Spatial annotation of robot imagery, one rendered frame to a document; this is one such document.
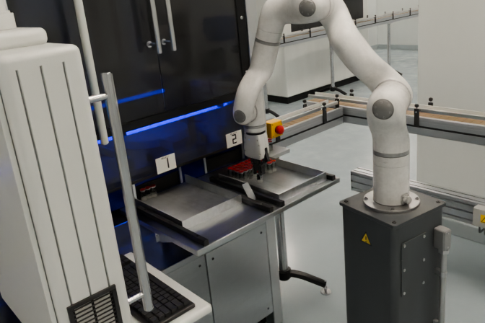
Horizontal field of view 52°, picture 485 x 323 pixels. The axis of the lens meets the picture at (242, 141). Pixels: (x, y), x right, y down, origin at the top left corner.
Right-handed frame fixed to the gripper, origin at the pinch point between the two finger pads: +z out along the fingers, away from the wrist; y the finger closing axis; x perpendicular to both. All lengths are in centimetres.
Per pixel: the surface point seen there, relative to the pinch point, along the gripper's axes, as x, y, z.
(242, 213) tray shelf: -22.7, 14.7, 5.8
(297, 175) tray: 13.5, 7.5, 5.6
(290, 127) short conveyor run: 49, -29, 1
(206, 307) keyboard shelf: -57, 37, 14
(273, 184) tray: 1.1, 6.1, 5.6
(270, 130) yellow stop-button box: 25.1, -18.3, -6.2
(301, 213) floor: 118, -92, 94
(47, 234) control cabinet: -93, 38, -25
